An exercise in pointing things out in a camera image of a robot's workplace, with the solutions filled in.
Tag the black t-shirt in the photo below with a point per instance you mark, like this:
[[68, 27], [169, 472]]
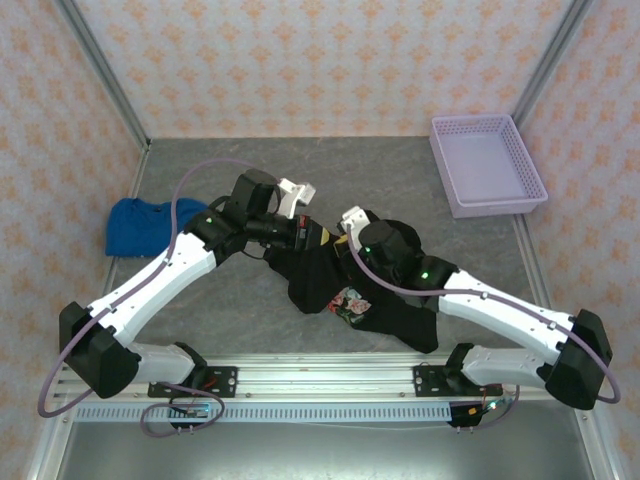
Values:
[[320, 280]]

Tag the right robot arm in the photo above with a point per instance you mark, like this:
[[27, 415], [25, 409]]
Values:
[[500, 312]]

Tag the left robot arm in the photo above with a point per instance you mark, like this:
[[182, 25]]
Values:
[[150, 285]]

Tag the folded blue t-shirt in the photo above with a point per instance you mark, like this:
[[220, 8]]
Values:
[[135, 230]]

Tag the lilac plastic basket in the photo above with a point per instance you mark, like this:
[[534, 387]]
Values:
[[485, 165]]

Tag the grey metal sheet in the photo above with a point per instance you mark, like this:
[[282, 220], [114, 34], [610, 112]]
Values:
[[320, 455]]

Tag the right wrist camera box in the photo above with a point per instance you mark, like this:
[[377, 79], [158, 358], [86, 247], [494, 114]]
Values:
[[352, 217]]

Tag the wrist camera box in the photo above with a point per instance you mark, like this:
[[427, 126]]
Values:
[[352, 217], [295, 192]]

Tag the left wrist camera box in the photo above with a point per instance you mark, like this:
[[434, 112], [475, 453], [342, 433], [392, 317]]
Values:
[[295, 192]]

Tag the aluminium side rail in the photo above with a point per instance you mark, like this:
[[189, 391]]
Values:
[[136, 175], [527, 240]]

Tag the aluminium mounting rail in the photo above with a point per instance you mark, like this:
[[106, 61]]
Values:
[[325, 380]]

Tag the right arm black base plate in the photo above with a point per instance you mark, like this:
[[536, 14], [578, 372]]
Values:
[[425, 382]]

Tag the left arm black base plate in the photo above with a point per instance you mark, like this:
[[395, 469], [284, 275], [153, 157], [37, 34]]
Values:
[[225, 380]]

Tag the aluminium corner post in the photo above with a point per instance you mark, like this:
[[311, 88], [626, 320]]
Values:
[[546, 65], [101, 65]]

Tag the aluminium frame leg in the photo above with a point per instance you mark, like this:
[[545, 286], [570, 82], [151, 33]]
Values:
[[595, 440], [50, 440]]

